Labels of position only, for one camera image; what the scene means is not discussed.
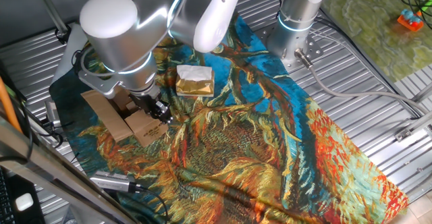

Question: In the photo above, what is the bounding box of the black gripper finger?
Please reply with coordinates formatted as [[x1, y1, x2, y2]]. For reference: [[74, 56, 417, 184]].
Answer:
[[158, 103, 173, 121], [150, 111, 169, 124]]

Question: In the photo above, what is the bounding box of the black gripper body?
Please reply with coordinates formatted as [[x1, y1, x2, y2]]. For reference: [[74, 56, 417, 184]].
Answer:
[[130, 88, 169, 119]]

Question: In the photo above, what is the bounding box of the brown cardboard box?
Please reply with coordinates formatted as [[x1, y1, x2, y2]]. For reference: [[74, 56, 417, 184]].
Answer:
[[80, 85, 169, 148]]

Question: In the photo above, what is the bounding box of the small cardboard block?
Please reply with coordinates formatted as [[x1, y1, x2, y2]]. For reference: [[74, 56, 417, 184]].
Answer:
[[125, 101, 140, 114]]

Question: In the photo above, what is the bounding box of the gold tissue pack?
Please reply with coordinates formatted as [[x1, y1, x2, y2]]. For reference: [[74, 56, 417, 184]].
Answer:
[[175, 64, 215, 98]]

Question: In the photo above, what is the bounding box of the sunflower painting cloth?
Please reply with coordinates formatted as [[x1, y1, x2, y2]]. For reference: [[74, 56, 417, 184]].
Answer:
[[49, 11, 410, 224]]

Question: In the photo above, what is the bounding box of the grey metal pole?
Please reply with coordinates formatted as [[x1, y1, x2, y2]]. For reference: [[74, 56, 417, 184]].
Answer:
[[29, 0, 72, 45]]

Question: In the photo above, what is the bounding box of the orange tube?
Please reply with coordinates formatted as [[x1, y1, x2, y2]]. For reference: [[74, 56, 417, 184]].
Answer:
[[0, 76, 23, 134]]

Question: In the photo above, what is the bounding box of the black desk pad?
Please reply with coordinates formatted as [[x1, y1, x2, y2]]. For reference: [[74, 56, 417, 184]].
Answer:
[[6, 175, 47, 224]]

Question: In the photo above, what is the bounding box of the small white device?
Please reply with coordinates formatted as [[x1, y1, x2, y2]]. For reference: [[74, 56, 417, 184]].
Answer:
[[15, 192, 34, 212]]

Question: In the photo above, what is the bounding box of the black keyboard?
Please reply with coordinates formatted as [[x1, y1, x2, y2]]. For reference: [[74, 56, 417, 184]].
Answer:
[[0, 168, 16, 224]]

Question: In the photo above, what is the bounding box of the green patterned mat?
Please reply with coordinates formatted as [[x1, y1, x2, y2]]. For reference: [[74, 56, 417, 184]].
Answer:
[[320, 0, 432, 83]]

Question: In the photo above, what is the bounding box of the long aluminium profile bar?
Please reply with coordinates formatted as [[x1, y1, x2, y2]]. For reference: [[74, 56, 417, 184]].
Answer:
[[394, 111, 432, 142]]

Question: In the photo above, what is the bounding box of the short aluminium profile bar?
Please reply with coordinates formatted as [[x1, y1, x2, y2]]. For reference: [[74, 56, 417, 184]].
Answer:
[[410, 82, 432, 104]]

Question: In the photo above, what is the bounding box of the orange toy block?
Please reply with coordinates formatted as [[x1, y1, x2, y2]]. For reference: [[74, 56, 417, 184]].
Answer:
[[397, 9, 425, 32]]

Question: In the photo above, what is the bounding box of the green stick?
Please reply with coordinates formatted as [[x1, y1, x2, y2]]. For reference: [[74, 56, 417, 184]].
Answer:
[[416, 0, 432, 18]]

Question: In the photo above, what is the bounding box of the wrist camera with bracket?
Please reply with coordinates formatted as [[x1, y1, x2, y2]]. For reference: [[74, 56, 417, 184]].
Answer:
[[76, 67, 124, 100]]

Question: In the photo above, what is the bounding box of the black camera cable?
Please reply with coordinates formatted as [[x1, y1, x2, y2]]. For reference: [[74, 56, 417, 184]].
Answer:
[[134, 184, 169, 223]]

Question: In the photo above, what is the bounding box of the silver camera with cable plug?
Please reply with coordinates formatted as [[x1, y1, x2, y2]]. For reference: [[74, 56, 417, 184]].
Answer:
[[89, 170, 143, 194]]

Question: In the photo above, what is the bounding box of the silver camera on mount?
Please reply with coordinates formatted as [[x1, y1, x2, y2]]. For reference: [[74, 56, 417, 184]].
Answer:
[[45, 101, 62, 129]]

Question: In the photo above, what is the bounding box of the aluminium frame beam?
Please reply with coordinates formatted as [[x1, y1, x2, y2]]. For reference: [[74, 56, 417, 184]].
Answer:
[[0, 115, 136, 224]]

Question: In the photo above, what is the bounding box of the black looping cable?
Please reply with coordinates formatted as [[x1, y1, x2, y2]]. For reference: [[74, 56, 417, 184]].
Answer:
[[0, 60, 65, 166]]

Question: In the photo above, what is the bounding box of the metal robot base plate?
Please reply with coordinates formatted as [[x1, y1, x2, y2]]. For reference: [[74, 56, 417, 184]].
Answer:
[[259, 24, 324, 74]]

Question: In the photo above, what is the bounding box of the thick grey cable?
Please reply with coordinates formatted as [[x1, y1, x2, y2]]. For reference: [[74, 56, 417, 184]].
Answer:
[[294, 48, 432, 115]]

